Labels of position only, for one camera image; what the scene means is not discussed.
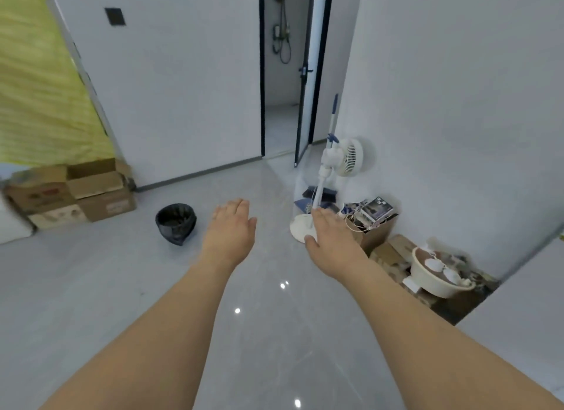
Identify black trash bin with bag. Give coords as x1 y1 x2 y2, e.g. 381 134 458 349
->
155 203 197 247

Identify dark printed small box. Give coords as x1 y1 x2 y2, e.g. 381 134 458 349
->
358 197 394 223

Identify person's left hand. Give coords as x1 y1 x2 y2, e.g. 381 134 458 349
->
200 198 257 270

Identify person's right hand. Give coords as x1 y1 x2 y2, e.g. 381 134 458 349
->
304 207 370 283

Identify flat brown cardboard box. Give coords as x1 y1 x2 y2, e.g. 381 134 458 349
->
369 234 418 285

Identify cardboard box with clutter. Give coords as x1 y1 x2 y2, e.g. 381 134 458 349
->
345 198 398 257

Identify person's right forearm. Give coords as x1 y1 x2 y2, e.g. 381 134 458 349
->
338 259 564 410

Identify red printed cardboard box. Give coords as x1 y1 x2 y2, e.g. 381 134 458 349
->
4 182 76 215

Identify green curtain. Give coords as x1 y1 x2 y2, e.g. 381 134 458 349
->
0 0 116 168

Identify dark blue dustpan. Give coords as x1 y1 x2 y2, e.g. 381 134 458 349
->
301 186 338 213

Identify white standing fan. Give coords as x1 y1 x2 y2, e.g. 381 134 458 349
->
289 136 365 244

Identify pale printed cardboard box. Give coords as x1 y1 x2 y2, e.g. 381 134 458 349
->
28 204 92 230

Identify black shower fixture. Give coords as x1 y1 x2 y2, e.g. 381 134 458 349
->
272 0 293 65

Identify blue handled mop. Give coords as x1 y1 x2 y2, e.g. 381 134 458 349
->
325 93 339 152

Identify black framed glass door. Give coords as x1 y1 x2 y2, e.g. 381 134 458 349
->
294 0 335 168

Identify white cable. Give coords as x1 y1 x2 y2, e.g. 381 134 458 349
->
345 212 368 233

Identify brown cardboard box white label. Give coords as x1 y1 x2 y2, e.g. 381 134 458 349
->
78 186 137 223

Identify person's left forearm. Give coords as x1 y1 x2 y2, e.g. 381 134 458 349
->
41 256 242 410

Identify cream plastic basin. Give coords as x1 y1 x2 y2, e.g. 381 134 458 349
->
409 244 477 299

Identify open brown cardboard box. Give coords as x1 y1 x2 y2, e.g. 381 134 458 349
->
10 158 133 200

